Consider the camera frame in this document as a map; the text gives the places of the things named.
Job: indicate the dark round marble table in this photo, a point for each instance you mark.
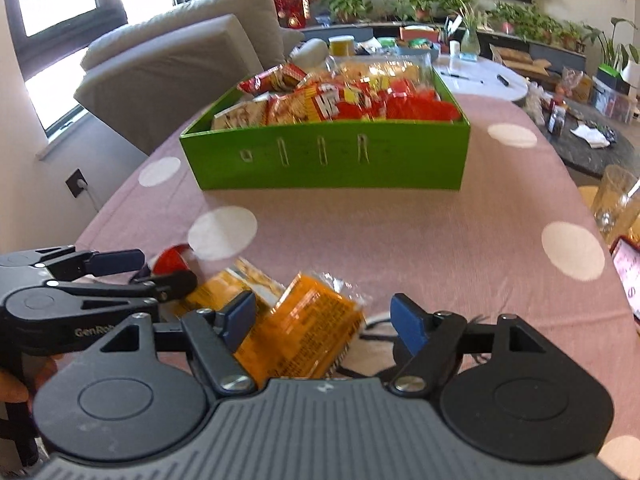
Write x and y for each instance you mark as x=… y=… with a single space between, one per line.
x=590 y=159

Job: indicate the black marker pen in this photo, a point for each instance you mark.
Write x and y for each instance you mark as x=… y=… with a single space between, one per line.
x=502 y=80

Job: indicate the orange snack packet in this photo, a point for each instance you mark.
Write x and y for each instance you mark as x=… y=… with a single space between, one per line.
x=300 y=332

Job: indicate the large leaf potted plant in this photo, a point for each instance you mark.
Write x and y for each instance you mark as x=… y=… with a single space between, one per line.
x=612 y=45

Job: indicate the white crumpled tissue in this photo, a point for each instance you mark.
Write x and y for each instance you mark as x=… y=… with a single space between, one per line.
x=590 y=136

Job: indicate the beige sofa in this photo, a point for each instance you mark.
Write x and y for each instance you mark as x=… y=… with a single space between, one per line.
x=165 y=75

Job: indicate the thin black pen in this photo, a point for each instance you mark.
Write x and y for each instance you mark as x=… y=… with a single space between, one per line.
x=460 y=76

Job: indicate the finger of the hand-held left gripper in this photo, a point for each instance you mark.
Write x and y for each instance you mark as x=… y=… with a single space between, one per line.
x=170 y=285
x=117 y=261

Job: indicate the white round table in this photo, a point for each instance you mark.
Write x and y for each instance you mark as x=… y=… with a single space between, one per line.
x=480 y=89

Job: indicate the clear storage box green lid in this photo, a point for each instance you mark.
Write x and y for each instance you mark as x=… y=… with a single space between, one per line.
x=612 y=95

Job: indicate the person's left hand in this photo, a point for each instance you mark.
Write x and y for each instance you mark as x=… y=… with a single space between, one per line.
x=15 y=387

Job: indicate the yellow can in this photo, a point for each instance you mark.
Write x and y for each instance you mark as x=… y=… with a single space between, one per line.
x=341 y=46

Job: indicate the clear drinking glass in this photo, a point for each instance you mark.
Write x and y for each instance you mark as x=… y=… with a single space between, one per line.
x=615 y=200

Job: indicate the green cardboard box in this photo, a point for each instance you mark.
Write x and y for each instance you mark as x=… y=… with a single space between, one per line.
x=325 y=160

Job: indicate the red flower decoration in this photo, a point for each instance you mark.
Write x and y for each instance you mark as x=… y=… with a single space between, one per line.
x=295 y=2

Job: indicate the grey television cabinet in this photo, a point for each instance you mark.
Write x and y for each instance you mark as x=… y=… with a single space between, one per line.
x=550 y=53

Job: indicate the pink polka dot tablecloth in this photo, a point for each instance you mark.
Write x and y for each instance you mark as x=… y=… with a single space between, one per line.
x=400 y=240

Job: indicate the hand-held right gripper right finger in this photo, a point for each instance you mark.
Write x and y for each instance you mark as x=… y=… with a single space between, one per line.
x=407 y=320

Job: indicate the heap of red yellow packets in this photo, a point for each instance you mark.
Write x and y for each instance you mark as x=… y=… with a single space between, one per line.
x=325 y=105

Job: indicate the clear plastic bag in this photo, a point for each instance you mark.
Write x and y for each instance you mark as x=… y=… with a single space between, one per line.
x=535 y=102

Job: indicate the small red snack packet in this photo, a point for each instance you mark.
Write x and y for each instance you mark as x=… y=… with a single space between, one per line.
x=172 y=261

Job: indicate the dark glass jar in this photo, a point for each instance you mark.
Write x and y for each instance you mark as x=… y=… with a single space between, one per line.
x=556 y=122

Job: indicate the blue plastic basket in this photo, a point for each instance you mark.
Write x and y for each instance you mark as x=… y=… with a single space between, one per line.
x=420 y=50

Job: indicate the open cardboard box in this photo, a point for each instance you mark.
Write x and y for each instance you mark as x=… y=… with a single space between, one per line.
x=522 y=60

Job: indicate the assorted packets clutter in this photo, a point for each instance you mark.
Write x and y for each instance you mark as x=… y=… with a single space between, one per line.
x=377 y=44

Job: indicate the glass vase with plant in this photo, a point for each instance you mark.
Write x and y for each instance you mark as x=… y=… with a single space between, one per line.
x=470 y=42

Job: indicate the white cylinder appliance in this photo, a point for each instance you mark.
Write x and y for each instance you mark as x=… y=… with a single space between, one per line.
x=631 y=79

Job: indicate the yellow snack packet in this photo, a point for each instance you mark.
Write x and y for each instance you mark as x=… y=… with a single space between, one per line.
x=235 y=287

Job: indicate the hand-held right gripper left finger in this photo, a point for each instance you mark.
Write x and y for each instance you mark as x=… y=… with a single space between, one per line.
x=240 y=317

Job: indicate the red snack box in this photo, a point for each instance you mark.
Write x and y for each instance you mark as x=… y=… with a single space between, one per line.
x=417 y=33

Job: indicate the row of potted plants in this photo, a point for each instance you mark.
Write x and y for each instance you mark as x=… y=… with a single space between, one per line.
x=520 y=17

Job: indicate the small white bottle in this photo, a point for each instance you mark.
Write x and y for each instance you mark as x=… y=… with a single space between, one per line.
x=454 y=47

